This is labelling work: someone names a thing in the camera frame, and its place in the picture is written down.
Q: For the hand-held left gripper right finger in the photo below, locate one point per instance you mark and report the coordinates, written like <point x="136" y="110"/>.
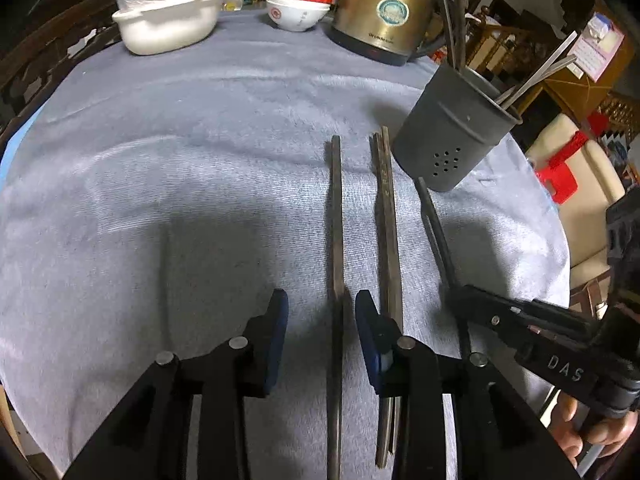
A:
<point x="367" y="335"/>

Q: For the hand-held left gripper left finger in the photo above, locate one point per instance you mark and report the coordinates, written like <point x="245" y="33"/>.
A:
<point x="277" y="340"/>

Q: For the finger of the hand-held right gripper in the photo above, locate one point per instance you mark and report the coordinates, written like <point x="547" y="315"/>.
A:
<point x="500" y="310"/>

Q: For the dark metal chopstick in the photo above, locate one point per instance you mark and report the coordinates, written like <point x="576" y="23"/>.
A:
<point x="392" y="240"/>
<point x="336" y="220"/>
<point x="435" y="230"/>

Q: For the pair of brown chopsticks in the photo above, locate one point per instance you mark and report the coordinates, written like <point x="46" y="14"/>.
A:
<point x="381" y="200"/>

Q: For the grey utensil holder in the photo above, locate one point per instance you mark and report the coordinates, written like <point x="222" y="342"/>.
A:
<point x="450" y="125"/>

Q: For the bundle of metal chopsticks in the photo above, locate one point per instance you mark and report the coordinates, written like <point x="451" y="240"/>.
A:
<point x="457" y="20"/>

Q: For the person's right hand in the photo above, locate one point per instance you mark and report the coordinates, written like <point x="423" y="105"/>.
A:
<point x="610" y="432"/>

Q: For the red plastic chair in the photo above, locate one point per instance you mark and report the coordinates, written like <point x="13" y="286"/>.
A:
<point x="562" y="170"/>

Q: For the cream chair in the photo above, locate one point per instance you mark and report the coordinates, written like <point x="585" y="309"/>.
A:
<point x="590" y="185"/>

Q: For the grey table cloth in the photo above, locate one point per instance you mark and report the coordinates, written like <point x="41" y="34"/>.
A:
<point x="200" y="160"/>

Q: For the wooden stair railing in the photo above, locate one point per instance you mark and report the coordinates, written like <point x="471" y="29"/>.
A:
<point x="500" y="40"/>

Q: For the gold electric kettle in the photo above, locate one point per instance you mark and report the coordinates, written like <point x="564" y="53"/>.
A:
<point x="380" y="10"/>

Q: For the white bowl red mark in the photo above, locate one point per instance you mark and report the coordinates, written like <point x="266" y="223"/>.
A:
<point x="295" y="15"/>

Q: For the blue tablecloth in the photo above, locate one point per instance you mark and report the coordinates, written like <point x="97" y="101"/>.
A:
<point x="10" y="150"/>

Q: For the carved wooden sideboard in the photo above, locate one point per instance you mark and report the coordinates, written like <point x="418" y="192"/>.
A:
<point x="45" y="55"/>

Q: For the wall calendar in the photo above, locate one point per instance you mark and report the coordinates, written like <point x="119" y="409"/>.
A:
<point x="597" y="45"/>

